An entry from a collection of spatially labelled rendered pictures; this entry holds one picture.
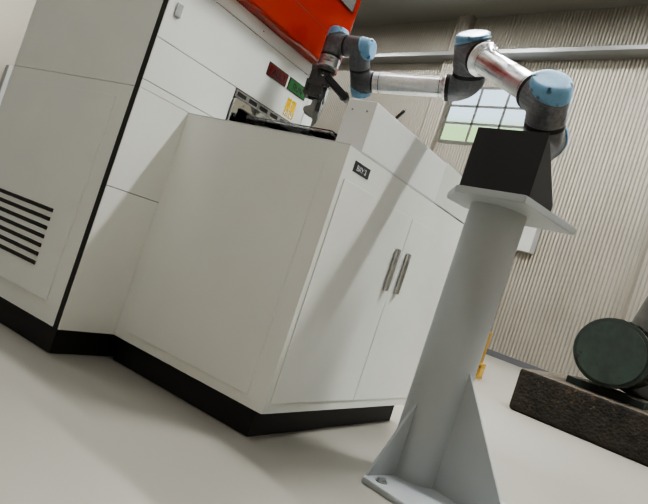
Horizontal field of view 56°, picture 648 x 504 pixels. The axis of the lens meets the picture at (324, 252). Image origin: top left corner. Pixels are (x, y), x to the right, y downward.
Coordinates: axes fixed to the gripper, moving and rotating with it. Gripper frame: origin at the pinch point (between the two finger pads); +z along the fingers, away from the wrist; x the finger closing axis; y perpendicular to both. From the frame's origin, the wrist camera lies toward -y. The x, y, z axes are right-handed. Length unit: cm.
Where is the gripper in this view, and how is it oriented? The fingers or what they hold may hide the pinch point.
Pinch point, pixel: (314, 123)
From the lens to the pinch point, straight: 224.2
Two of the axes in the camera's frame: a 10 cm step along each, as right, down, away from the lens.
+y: -9.5, -3.1, 0.6
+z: -3.1, 9.5, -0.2
